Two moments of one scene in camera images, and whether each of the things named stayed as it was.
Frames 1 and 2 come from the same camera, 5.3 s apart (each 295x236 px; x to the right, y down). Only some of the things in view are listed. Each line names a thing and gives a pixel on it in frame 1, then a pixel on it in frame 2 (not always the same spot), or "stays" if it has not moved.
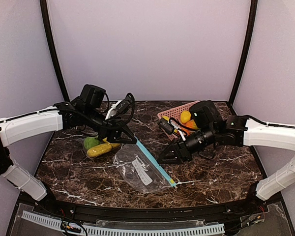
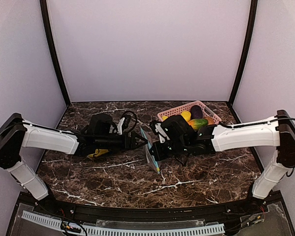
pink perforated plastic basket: [175, 113] stays
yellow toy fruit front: [185, 115] stays
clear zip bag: [138, 168] → [150, 158]
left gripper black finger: [123, 134] → [138, 139]
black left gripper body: [111, 131] → [130, 141]
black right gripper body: [182, 150] → [159, 149]
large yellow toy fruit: [98, 150] stays
